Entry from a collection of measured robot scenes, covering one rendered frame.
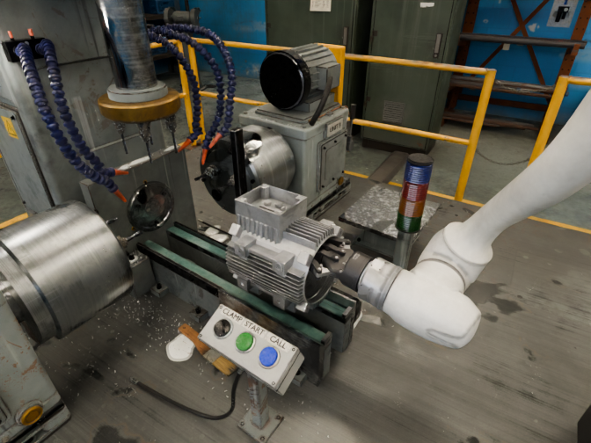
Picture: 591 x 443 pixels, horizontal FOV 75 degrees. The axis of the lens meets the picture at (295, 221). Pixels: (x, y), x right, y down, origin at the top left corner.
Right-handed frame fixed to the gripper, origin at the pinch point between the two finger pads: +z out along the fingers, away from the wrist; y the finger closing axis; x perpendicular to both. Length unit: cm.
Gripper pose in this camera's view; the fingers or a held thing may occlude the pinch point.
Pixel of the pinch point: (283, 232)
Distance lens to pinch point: 84.9
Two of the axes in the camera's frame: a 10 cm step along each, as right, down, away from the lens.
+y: -5.8, 4.4, -6.8
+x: -0.9, 8.0, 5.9
